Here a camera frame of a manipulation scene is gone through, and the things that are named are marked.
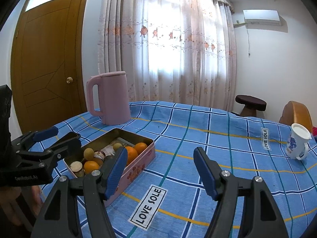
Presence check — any wooden door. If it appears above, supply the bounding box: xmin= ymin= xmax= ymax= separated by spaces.
xmin=10 ymin=0 xmax=87 ymax=133

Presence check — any yellow-brown oval fruit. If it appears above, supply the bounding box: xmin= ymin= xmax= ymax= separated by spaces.
xmin=83 ymin=148 xmax=95 ymax=161

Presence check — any pink electric kettle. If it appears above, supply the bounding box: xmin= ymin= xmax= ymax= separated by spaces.
xmin=86 ymin=71 xmax=131 ymax=125

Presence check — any air conditioner power cable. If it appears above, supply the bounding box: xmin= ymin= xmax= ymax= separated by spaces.
xmin=246 ymin=26 xmax=251 ymax=57

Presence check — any wooden chair back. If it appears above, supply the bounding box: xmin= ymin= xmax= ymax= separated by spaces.
xmin=279 ymin=101 xmax=313 ymax=132

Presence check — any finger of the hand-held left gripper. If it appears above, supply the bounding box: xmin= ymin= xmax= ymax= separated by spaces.
xmin=18 ymin=139 xmax=82 ymax=170
xmin=11 ymin=126 xmax=59 ymax=152

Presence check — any dark round stool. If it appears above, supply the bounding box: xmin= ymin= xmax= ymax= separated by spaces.
xmin=235 ymin=95 xmax=267 ymax=117

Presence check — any small jar with beige lid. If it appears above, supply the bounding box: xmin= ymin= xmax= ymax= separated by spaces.
xmin=70 ymin=161 xmax=85 ymax=178

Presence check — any rectangular metal tin box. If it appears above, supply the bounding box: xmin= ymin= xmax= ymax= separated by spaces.
xmin=63 ymin=128 xmax=156 ymax=207

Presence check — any small orange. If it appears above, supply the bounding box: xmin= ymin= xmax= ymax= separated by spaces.
xmin=124 ymin=146 xmax=138 ymax=166
xmin=134 ymin=142 xmax=148 ymax=155

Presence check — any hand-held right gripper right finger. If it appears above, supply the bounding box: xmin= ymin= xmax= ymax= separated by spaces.
xmin=193 ymin=147 xmax=290 ymax=238

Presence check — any large orange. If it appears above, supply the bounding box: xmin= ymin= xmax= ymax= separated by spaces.
xmin=84 ymin=161 xmax=101 ymax=175

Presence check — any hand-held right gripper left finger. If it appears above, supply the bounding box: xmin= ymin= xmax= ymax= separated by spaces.
xmin=30 ymin=147 xmax=128 ymax=238

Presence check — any white cup with blue flowers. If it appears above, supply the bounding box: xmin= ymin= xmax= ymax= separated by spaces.
xmin=285 ymin=123 xmax=312 ymax=160

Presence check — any sheer floral curtain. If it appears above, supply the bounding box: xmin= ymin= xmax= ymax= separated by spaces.
xmin=97 ymin=0 xmax=237 ymax=112

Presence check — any white wall air conditioner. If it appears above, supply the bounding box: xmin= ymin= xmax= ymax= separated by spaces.
xmin=243 ymin=10 xmax=283 ymax=26

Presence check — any printed paper liner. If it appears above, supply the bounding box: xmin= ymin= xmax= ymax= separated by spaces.
xmin=100 ymin=137 xmax=135 ymax=157

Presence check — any blue checked tablecloth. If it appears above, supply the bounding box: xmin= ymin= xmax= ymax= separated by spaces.
xmin=37 ymin=101 xmax=317 ymax=238

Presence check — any person's left hand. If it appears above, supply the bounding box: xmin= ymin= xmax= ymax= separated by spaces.
xmin=0 ymin=185 xmax=41 ymax=228

